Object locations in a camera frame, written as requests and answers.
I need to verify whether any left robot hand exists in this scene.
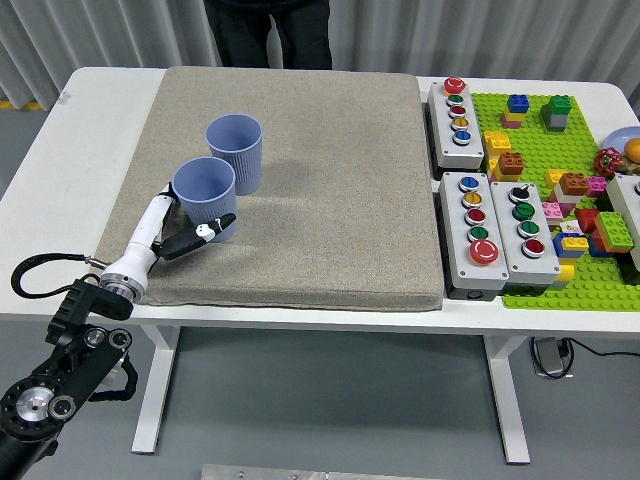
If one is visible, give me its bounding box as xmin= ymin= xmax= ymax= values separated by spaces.
xmin=102 ymin=182 xmax=237 ymax=291

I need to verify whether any blue ribbed cup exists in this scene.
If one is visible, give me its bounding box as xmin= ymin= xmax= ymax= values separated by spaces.
xmin=205 ymin=113 xmax=264 ymax=196
xmin=169 ymin=156 xmax=237 ymax=245

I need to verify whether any white table leg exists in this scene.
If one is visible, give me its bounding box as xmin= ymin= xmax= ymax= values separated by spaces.
xmin=130 ymin=324 xmax=181 ymax=455
xmin=482 ymin=334 xmax=531 ymax=465

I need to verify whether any grey-brown mat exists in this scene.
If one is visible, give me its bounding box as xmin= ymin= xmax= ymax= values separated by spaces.
xmin=92 ymin=66 xmax=445 ymax=312

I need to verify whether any person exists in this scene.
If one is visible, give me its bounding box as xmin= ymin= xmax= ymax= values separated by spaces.
xmin=203 ymin=0 xmax=334 ymax=70

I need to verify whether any five-button control box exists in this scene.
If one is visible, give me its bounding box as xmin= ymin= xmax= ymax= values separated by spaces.
xmin=424 ymin=77 xmax=486 ymax=172
xmin=437 ymin=171 xmax=510 ymax=301

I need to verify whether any orange toy brick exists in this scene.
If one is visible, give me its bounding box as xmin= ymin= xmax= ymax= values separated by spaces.
xmin=496 ymin=150 xmax=526 ymax=178
xmin=557 ymin=171 xmax=591 ymax=197

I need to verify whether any white curtain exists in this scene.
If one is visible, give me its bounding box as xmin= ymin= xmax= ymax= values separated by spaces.
xmin=0 ymin=0 xmax=640 ymax=121

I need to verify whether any green brick baseplate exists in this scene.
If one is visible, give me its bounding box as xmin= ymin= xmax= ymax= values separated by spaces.
xmin=469 ymin=92 xmax=640 ymax=312

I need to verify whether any white toy brick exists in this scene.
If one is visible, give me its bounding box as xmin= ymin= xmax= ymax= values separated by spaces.
xmin=553 ymin=185 xmax=584 ymax=206

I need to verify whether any yellow toy cylinder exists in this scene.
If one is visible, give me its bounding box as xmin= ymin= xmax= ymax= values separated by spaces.
xmin=549 ymin=263 xmax=576 ymax=292

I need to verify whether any grey power adapter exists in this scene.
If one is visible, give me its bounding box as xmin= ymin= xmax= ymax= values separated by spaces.
xmin=533 ymin=337 xmax=569 ymax=377

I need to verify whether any red toy brick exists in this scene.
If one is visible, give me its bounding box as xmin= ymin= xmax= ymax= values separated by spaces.
xmin=573 ymin=208 xmax=602 ymax=235

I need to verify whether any red valve wheel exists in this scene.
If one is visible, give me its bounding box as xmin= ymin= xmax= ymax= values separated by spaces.
xmin=593 ymin=147 xmax=623 ymax=178

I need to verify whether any large green toy brick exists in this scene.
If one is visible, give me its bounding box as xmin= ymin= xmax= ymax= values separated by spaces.
xmin=594 ymin=210 xmax=636 ymax=251

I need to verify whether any white box on black base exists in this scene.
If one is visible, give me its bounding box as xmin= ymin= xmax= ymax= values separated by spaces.
xmin=597 ymin=173 xmax=640 ymax=286

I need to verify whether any pale blue plate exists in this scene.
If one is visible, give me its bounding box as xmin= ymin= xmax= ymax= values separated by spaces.
xmin=603 ymin=126 xmax=640 ymax=157

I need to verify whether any four-control switch box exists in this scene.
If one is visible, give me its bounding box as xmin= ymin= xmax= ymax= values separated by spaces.
xmin=489 ymin=180 xmax=562 ymax=296

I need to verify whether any black power cord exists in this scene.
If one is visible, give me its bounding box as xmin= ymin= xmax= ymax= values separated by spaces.
xmin=529 ymin=335 xmax=640 ymax=380

